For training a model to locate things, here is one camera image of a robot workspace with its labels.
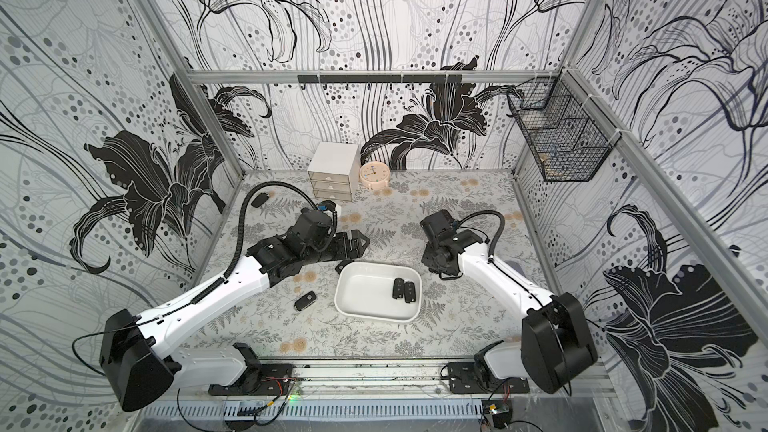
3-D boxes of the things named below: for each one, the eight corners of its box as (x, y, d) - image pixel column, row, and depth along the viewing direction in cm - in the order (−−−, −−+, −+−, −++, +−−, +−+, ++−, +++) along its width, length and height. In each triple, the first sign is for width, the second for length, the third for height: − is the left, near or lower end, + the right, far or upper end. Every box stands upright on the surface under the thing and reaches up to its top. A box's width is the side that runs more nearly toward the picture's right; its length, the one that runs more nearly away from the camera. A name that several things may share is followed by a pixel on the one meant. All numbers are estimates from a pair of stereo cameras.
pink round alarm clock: (358, 189, 116) (357, 183, 113) (360, 167, 124) (359, 161, 121) (390, 189, 116) (390, 183, 113) (390, 167, 124) (390, 161, 121)
